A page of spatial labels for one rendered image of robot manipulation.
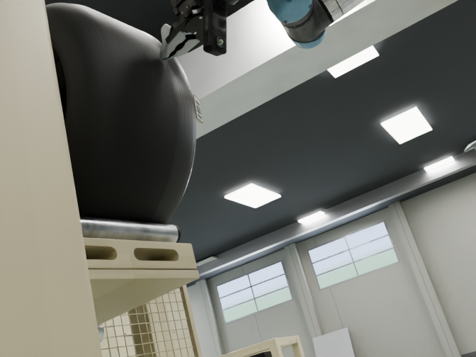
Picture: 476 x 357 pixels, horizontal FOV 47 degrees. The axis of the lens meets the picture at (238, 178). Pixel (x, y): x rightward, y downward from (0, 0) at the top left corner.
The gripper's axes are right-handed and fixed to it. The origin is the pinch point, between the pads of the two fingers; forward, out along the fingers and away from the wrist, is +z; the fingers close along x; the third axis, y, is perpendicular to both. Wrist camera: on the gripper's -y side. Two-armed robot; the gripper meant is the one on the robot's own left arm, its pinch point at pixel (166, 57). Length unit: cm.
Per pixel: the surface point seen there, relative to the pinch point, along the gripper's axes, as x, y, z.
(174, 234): -6.5, -32.4, 19.2
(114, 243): 12.4, -36.4, 17.3
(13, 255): 67, -68, -36
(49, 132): 64, -62, -37
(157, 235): -1.6, -32.8, 19.5
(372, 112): -698, 297, 155
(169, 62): -2.9, 1.1, 1.6
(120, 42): 11.1, 0.9, 1.6
